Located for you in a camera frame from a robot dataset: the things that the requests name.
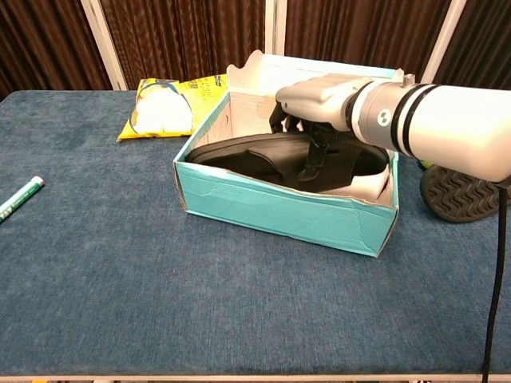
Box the white partition post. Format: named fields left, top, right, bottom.
left=79, top=0, right=129, bottom=91
left=263, top=0, right=287, bottom=57
left=421, top=0, right=468, bottom=85

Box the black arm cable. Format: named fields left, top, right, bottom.
left=481, top=181, right=509, bottom=383

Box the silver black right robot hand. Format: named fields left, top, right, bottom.
left=267, top=74, right=374, bottom=183

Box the black rubber slipper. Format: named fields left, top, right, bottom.
left=185, top=132, right=390, bottom=194
left=419, top=164, right=501, bottom=223

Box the yellow snack bag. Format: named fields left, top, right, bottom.
left=116, top=73, right=229, bottom=143

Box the blue fabric table cover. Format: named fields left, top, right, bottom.
left=0, top=89, right=511, bottom=378

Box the light blue shoe box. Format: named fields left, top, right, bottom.
left=172, top=50, right=405, bottom=259

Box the green white marker pen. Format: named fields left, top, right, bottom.
left=0, top=176, right=46, bottom=224

